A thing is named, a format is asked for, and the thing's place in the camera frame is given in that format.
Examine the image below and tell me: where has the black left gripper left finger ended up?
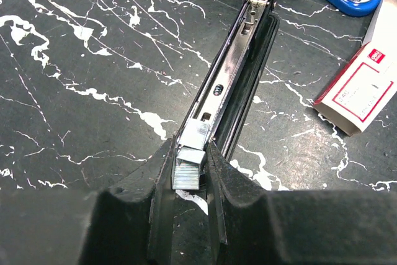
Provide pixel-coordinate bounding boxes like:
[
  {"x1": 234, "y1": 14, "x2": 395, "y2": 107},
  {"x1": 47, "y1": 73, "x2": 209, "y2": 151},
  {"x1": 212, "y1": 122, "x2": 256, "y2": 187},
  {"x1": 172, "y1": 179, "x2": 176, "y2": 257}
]
[{"x1": 1, "y1": 138, "x2": 175, "y2": 264}]

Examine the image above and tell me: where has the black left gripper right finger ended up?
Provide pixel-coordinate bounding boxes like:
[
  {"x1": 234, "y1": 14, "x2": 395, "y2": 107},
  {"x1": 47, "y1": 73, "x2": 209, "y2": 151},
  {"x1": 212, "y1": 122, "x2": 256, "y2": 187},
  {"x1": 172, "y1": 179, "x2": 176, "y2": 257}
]
[{"x1": 206, "y1": 144, "x2": 396, "y2": 264}]

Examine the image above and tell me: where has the staple strip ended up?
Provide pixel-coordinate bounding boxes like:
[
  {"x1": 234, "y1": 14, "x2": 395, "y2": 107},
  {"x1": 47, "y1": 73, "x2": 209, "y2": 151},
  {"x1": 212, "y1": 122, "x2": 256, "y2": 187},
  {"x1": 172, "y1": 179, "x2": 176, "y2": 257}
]
[{"x1": 172, "y1": 119, "x2": 210, "y2": 190}]

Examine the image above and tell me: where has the red staple box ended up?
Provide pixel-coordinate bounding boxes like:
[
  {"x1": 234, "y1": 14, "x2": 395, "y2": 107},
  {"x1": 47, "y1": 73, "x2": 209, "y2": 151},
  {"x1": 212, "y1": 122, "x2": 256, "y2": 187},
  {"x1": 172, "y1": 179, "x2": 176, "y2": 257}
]
[{"x1": 313, "y1": 42, "x2": 396, "y2": 137}]

